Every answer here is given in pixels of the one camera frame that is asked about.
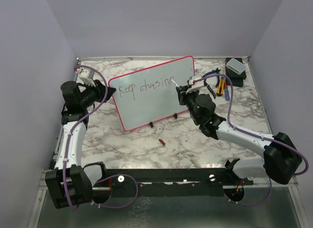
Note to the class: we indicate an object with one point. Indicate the white rectangular box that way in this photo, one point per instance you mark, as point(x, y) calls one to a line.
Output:
point(236, 66)

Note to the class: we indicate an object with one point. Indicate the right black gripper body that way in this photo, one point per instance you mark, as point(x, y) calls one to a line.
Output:
point(190, 99)

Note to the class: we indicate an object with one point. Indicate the pink framed whiteboard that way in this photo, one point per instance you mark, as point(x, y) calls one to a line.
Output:
point(148, 95)

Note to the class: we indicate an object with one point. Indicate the blue screwdriver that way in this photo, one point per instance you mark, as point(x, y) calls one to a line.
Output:
point(226, 92)

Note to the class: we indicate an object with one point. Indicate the black handled pliers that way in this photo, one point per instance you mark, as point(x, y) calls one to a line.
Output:
point(209, 88)

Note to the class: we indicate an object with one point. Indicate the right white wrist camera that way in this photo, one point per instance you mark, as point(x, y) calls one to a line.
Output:
point(193, 85)

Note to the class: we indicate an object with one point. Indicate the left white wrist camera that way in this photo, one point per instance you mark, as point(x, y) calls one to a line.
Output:
point(86, 76)

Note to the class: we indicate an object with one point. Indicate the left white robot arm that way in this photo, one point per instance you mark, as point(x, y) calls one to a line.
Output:
point(75, 124)

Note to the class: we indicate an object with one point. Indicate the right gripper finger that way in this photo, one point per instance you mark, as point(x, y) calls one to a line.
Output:
point(181, 92)
point(183, 88)

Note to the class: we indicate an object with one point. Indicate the blue handled pliers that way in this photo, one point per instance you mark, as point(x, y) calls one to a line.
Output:
point(216, 71)

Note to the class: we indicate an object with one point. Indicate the yellow black utility knife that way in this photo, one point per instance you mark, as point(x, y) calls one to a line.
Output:
point(220, 86)

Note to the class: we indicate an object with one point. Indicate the black rectangular box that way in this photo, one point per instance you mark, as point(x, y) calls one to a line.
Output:
point(237, 80)

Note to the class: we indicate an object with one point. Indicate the aluminium frame rail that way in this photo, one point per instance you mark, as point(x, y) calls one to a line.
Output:
point(212, 176)

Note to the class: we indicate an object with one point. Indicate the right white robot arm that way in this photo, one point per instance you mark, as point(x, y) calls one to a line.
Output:
point(278, 157)

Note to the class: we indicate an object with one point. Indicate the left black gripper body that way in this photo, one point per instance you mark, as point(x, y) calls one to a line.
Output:
point(91, 94)

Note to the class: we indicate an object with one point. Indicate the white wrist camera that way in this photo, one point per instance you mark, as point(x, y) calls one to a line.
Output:
point(86, 76)
point(193, 85)

